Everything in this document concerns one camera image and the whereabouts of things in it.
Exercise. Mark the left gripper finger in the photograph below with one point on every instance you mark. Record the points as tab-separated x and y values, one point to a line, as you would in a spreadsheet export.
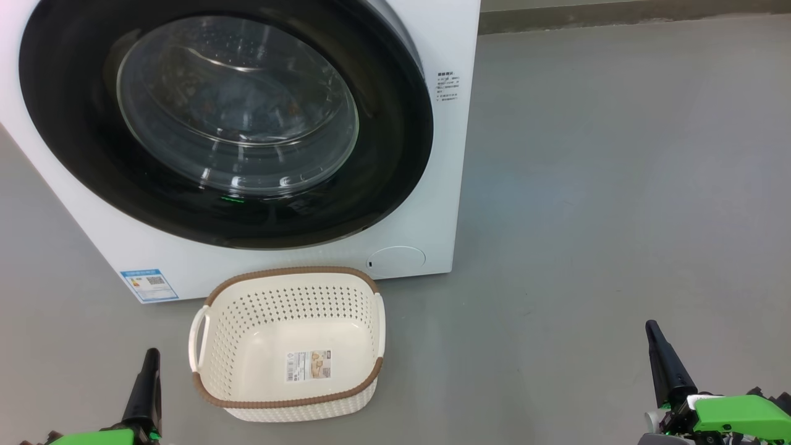
147	395

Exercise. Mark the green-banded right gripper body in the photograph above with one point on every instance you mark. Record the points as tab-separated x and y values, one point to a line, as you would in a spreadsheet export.
735	417

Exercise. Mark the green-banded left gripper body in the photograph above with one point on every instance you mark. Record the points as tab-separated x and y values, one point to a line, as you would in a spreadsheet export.
99	439

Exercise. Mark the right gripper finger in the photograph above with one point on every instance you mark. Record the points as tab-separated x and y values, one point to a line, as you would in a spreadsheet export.
669	371

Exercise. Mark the black round glass washer door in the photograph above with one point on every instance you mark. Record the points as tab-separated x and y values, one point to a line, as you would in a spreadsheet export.
74	123

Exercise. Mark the cream perforated laundry basket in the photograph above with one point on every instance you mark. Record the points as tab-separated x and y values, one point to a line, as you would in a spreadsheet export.
290	321

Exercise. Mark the paper basket product label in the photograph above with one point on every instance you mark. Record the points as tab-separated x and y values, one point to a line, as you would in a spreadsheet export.
309	366

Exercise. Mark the white front-load washing machine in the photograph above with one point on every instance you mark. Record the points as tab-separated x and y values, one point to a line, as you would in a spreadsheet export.
445	185

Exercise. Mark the blue energy label sticker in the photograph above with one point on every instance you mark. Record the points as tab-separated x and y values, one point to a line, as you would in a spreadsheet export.
150	285

